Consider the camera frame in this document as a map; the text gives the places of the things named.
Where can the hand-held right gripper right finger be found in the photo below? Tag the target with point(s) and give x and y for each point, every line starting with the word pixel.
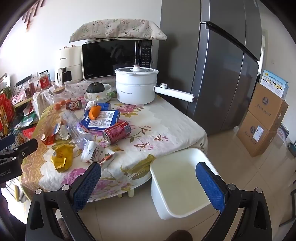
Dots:
pixel 210 185

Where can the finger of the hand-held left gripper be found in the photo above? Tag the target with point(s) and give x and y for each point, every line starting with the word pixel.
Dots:
pixel 25 148
pixel 7 141

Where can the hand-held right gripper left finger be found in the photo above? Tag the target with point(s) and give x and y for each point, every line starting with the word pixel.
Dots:
pixel 86 185

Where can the orange snack wrapper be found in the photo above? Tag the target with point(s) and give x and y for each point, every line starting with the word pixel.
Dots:
pixel 48 139

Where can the white plastic bin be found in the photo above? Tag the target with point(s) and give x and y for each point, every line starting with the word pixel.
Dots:
pixel 178 180

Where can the white snack packet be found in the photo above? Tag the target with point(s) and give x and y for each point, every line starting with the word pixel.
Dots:
pixel 94 153

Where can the yellow wrapper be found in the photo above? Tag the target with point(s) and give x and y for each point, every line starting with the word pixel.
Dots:
pixel 61 157

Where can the white tissue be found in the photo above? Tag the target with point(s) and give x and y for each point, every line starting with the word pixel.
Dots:
pixel 63 134

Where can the clear plastic bottle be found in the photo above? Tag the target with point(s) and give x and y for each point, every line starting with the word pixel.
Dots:
pixel 74 129

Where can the red drink can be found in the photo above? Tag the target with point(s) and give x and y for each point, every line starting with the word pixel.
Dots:
pixel 116 133

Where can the orange peel with stem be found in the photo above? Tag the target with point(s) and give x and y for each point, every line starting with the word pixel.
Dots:
pixel 94 112

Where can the glass jar with cork lid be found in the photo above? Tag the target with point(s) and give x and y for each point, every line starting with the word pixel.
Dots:
pixel 61 97

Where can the brown cartoon can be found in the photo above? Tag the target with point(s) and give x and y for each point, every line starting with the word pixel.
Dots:
pixel 74 104

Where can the brown cardboard box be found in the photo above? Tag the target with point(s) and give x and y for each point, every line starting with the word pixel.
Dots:
pixel 266 106
pixel 254 136

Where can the blue cardboard box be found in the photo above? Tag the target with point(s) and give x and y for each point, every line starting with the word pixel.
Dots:
pixel 105 118

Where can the red spice jar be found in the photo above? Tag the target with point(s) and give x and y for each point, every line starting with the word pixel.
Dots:
pixel 44 81

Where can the floral tablecloth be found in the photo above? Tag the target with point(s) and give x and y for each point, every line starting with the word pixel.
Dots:
pixel 161 129

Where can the small white wrapper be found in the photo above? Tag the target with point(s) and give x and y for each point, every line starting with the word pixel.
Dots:
pixel 88 106

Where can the blue packet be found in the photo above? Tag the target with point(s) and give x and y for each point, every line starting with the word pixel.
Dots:
pixel 105 106

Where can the green pumpkin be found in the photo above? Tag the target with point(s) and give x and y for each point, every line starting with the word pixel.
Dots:
pixel 94 88

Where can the white air fryer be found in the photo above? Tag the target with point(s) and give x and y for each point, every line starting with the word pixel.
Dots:
pixel 69 62

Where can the white electric pot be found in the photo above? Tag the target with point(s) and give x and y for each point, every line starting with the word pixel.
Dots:
pixel 136 88

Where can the grey refrigerator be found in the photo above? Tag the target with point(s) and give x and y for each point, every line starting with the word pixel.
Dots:
pixel 219 69

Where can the blue and white carton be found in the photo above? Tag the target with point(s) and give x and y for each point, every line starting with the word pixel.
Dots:
pixel 275 83

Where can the black microwave oven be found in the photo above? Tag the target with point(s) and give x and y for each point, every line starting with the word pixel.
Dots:
pixel 108 58

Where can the floral cloth cover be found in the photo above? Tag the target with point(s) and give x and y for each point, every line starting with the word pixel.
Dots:
pixel 115 29

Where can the red wall decoration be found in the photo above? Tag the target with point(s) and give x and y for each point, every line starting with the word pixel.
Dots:
pixel 29 20

